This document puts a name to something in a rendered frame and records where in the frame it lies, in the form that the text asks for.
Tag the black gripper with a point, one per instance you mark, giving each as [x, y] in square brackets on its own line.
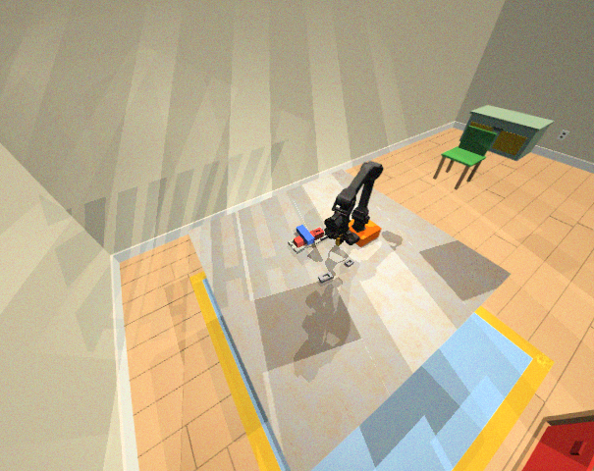
[347, 236]

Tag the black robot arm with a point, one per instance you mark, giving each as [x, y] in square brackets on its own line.
[366, 177]

